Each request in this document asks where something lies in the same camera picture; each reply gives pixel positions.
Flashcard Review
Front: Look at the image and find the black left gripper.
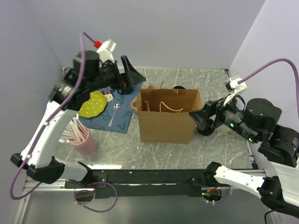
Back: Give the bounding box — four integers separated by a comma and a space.
86, 55, 146, 92

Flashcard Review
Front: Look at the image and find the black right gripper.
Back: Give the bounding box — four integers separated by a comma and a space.
186, 89, 256, 141

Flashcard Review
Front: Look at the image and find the brown paper bag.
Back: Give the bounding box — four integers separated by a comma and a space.
136, 86, 201, 144

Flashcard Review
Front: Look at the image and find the black cup stack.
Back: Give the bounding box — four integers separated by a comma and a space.
173, 85, 185, 89

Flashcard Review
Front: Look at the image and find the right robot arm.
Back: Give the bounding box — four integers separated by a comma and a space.
189, 96, 299, 216

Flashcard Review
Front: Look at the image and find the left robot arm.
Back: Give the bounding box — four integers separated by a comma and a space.
11, 50, 146, 188

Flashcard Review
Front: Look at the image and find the black lid stack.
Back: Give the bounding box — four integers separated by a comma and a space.
197, 118, 215, 136

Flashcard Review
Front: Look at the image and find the dark green mug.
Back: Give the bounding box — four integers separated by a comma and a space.
117, 87, 134, 95

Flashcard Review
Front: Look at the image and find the silver spoon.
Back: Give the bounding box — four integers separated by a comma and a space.
108, 101, 121, 127

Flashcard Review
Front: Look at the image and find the blue alphabet placemat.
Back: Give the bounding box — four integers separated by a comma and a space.
78, 84, 141, 133

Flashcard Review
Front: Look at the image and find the green dotted plate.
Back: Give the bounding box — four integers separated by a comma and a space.
78, 91, 107, 118

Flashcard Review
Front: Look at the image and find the pink straw cup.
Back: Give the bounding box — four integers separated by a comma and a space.
70, 126, 98, 156

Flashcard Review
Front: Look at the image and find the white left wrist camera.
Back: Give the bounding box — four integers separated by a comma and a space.
93, 39, 117, 63

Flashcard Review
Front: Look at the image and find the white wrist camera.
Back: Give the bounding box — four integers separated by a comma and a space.
93, 39, 117, 63
224, 76, 247, 106

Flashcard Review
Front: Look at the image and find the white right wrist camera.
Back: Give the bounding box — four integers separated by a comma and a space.
224, 76, 247, 106

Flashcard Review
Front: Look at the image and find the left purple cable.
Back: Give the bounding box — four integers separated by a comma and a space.
9, 31, 118, 213

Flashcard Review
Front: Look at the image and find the purple cable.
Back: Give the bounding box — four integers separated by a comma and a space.
205, 58, 299, 206
9, 31, 118, 213

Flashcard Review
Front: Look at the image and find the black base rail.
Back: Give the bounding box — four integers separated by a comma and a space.
64, 169, 218, 199

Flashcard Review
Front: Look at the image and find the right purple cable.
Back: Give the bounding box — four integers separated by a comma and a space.
205, 58, 299, 206

